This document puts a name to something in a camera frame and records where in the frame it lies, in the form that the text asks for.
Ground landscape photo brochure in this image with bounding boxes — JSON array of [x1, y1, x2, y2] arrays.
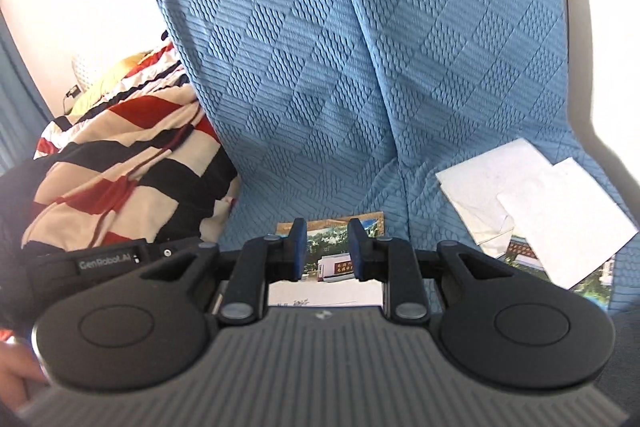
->
[[303, 235, 354, 282]]

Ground painting cover book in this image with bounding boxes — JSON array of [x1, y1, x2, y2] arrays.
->
[[306, 211, 385, 241]]

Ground white envelope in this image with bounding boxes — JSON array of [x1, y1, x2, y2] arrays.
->
[[436, 139, 638, 289]]

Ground orange and white book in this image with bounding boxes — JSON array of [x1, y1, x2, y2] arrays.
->
[[268, 279, 383, 307]]

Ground person's left hand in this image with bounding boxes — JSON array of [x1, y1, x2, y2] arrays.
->
[[0, 341, 49, 411]]

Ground striped red black white blanket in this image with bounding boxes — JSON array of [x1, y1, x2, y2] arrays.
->
[[1, 35, 240, 262]]

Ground blue textured sofa cover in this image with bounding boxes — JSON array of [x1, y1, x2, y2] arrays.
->
[[153, 0, 640, 313]]

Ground blue curtain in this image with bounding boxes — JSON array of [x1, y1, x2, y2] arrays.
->
[[0, 16, 52, 173]]

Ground yellow pillow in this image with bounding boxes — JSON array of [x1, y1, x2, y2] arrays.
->
[[67, 51, 151, 116]]

